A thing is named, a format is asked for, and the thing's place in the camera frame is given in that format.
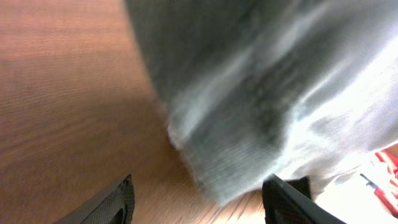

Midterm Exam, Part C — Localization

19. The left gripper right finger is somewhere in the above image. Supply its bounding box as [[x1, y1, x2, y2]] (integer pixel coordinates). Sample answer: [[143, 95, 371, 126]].
[[262, 175, 344, 224]]

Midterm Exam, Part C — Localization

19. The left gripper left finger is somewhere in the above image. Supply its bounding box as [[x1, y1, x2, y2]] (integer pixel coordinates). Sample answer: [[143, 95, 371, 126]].
[[55, 174, 135, 224]]

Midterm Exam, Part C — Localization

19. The red printed t-shirt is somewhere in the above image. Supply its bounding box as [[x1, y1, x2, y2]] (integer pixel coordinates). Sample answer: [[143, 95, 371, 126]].
[[374, 150, 397, 218]]

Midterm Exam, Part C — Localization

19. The light grey-green t-shirt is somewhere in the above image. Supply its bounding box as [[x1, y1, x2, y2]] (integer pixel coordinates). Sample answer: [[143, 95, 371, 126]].
[[126, 0, 397, 205]]

